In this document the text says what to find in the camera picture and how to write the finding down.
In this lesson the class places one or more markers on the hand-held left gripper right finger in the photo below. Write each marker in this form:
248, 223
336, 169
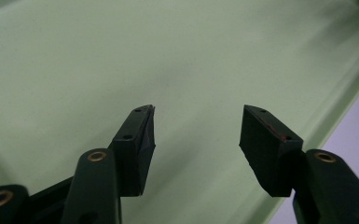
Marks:
267, 155

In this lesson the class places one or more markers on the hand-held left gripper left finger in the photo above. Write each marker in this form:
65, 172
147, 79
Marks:
133, 149

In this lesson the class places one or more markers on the light green tray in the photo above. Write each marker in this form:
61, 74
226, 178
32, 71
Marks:
74, 62

